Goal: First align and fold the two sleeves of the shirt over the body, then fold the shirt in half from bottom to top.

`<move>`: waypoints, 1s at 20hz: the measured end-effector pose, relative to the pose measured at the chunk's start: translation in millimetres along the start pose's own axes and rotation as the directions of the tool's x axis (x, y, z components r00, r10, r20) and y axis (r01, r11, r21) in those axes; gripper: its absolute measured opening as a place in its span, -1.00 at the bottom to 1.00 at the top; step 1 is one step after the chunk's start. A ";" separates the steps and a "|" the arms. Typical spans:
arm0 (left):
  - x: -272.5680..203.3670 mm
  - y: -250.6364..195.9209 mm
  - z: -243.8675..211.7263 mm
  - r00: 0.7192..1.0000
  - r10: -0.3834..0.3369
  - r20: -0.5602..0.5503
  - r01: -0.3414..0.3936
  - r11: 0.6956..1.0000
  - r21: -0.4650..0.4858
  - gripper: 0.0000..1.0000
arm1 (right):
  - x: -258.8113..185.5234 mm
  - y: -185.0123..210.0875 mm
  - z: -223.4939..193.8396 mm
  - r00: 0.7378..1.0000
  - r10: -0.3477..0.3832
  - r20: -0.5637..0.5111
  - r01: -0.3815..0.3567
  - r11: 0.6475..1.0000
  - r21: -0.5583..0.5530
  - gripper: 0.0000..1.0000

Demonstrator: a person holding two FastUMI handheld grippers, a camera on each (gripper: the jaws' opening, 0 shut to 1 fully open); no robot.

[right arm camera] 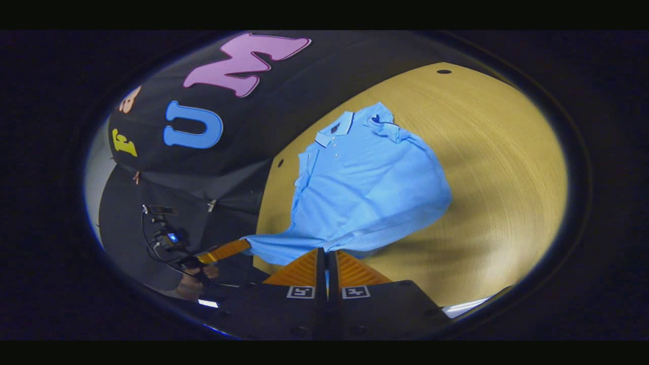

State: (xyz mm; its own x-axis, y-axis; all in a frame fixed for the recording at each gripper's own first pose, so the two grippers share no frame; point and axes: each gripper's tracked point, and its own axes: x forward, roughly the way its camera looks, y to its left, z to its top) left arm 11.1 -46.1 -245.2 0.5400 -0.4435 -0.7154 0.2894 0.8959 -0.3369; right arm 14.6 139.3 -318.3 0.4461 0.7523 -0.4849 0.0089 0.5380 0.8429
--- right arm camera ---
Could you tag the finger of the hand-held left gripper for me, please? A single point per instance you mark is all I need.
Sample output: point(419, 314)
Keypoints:
point(225, 250)

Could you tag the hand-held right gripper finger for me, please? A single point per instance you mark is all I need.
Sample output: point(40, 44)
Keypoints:
point(320, 304)
point(332, 304)

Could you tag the light blue T-shirt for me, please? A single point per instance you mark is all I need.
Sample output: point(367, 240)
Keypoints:
point(365, 187)

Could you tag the white clip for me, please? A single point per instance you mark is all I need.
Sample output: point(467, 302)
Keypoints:
point(212, 205)

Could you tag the red clip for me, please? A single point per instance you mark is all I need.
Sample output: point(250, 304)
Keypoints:
point(136, 177)

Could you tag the black backdrop cloth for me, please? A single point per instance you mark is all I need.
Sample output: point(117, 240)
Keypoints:
point(253, 132)

